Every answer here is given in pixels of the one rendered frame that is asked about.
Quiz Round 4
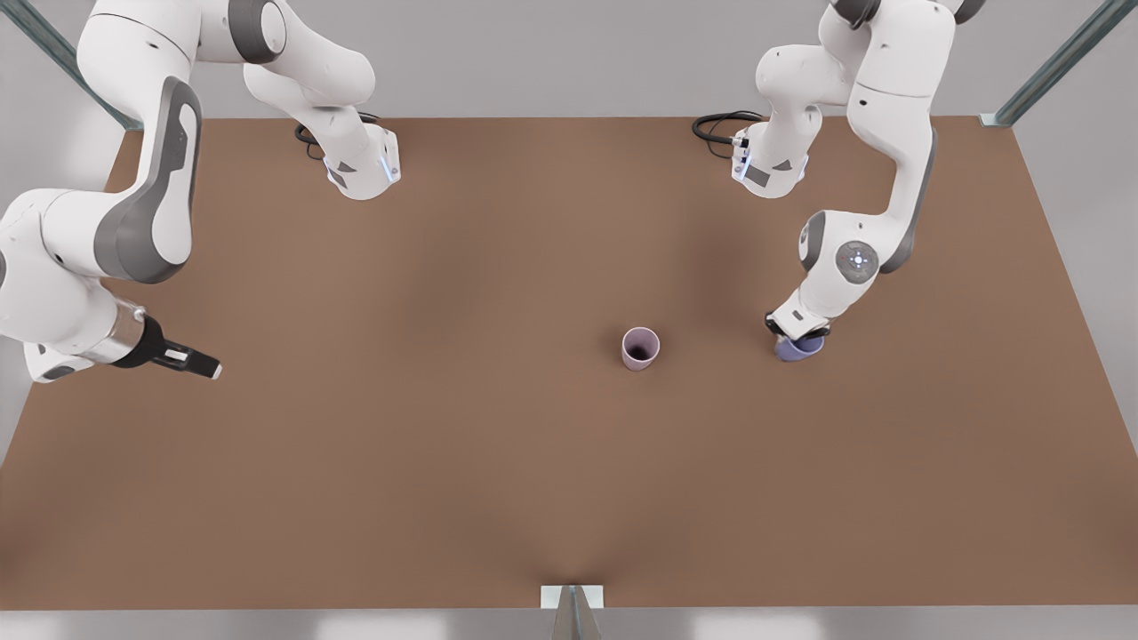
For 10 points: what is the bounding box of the purple cup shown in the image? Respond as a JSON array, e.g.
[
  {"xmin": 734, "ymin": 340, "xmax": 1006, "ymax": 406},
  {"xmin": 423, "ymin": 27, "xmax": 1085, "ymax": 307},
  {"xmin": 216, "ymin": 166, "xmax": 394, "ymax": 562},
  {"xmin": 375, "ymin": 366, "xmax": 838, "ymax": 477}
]
[{"xmin": 773, "ymin": 335, "xmax": 827, "ymax": 364}]

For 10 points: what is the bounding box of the pink cup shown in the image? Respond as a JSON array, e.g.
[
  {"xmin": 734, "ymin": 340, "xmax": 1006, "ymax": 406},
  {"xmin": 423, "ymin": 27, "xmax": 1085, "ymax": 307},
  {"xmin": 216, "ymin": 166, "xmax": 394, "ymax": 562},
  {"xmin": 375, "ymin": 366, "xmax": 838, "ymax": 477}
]
[{"xmin": 621, "ymin": 327, "xmax": 661, "ymax": 372}]

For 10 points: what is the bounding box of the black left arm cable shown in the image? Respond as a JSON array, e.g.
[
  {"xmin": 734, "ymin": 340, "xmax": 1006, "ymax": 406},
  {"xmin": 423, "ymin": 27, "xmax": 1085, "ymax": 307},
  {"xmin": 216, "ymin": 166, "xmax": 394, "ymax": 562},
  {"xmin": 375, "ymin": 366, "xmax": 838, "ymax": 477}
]
[{"xmin": 692, "ymin": 110, "xmax": 767, "ymax": 161}]

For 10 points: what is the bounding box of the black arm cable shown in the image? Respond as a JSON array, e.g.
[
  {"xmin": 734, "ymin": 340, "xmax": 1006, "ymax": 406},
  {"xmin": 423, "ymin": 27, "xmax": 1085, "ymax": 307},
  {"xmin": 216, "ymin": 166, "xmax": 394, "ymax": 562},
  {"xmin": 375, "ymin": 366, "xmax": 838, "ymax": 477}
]
[
  {"xmin": 692, "ymin": 110, "xmax": 767, "ymax": 161},
  {"xmin": 294, "ymin": 112, "xmax": 381, "ymax": 162}
]

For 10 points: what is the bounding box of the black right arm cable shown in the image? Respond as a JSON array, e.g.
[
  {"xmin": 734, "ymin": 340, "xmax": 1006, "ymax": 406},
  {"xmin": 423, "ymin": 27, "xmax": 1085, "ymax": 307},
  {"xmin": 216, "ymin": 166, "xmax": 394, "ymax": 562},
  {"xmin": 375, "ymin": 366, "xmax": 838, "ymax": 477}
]
[{"xmin": 294, "ymin": 112, "xmax": 381, "ymax": 162}]

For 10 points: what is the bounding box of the silver frame post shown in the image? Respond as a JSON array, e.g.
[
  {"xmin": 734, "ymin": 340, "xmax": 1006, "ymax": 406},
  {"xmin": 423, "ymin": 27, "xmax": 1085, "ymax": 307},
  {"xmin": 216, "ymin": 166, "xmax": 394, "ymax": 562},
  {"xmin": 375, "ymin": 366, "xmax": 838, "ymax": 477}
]
[
  {"xmin": 0, "ymin": 0, "xmax": 143, "ymax": 132},
  {"xmin": 979, "ymin": 0, "xmax": 1138, "ymax": 128},
  {"xmin": 541, "ymin": 585, "xmax": 605, "ymax": 640}
]

